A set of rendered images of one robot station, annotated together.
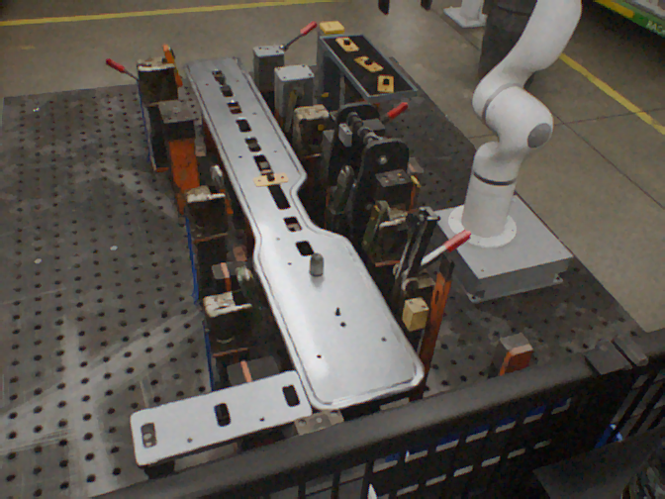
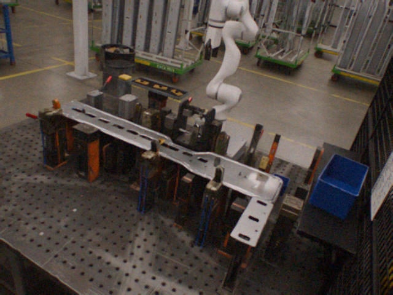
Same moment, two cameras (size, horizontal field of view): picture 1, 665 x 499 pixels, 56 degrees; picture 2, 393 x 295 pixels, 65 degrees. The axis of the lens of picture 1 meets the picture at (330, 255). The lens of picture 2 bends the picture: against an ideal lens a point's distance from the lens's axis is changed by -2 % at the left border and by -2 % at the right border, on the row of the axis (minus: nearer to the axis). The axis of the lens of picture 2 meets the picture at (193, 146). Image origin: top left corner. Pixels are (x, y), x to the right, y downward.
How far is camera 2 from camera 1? 107 cm
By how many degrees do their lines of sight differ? 38
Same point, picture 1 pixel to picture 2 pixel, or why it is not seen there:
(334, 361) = (258, 187)
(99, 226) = (54, 204)
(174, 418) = (243, 228)
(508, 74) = (220, 78)
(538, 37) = (232, 63)
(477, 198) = not seen: hidden behind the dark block
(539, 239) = (233, 138)
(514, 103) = (229, 88)
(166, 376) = (164, 244)
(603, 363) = not seen: outside the picture
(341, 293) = (233, 168)
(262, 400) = (257, 208)
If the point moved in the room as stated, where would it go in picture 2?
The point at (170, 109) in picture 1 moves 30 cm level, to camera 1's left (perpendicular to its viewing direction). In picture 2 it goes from (83, 128) to (21, 140)
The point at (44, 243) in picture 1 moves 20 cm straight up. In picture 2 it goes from (33, 224) to (28, 190)
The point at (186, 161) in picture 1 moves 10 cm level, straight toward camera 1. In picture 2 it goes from (94, 152) to (108, 160)
